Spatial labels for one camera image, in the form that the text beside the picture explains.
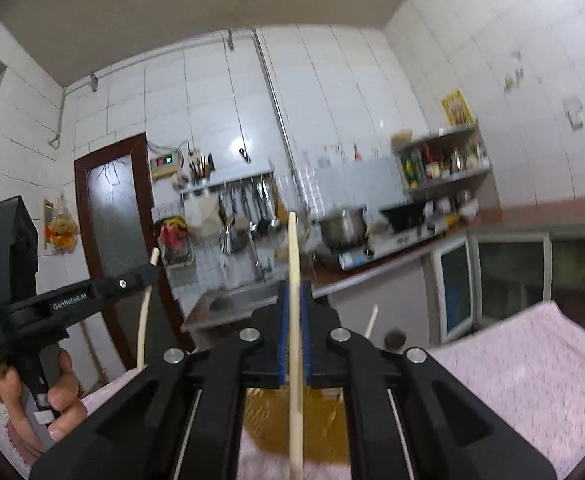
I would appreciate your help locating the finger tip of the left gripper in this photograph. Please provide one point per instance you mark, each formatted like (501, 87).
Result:
(134, 280)

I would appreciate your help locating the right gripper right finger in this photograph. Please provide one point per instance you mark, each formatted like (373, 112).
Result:
(407, 416)

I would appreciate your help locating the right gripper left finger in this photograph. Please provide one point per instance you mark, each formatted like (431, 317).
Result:
(177, 420)

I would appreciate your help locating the bamboo chopstick diagonal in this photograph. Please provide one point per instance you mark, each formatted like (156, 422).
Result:
(142, 327)

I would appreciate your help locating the long bamboo chopstick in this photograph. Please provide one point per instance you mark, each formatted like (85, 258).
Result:
(295, 353)

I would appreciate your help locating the metal spoon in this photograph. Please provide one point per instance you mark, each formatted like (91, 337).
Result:
(394, 341)

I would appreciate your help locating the steel kitchen sink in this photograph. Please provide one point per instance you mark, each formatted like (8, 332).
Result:
(226, 306)

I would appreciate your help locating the kitchen counter cabinets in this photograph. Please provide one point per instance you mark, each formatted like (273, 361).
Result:
(452, 286)

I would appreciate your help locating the person's left hand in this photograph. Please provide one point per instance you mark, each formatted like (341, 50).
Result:
(63, 398)

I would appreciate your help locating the orange hanging bags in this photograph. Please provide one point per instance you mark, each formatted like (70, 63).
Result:
(61, 232)

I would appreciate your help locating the dark wooden glass door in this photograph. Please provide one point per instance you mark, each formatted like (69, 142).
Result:
(114, 201)

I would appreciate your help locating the pink floral tablecloth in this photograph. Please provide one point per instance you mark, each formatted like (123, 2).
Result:
(530, 370)

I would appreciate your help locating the gas stove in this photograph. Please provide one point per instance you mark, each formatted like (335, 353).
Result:
(381, 246)

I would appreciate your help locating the steel cooking pot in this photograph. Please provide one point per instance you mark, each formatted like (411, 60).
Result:
(344, 228)

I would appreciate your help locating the black wok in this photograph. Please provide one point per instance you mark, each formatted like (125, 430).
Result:
(406, 216)

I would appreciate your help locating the corner shelf with bottles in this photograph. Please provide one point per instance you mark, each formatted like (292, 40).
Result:
(443, 163)

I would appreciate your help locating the wall utensil rack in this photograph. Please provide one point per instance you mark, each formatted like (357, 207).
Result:
(204, 201)

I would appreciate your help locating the yellow wall poster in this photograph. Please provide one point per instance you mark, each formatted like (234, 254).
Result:
(456, 109)

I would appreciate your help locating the white wall socket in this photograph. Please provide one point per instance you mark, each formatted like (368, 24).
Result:
(573, 108)

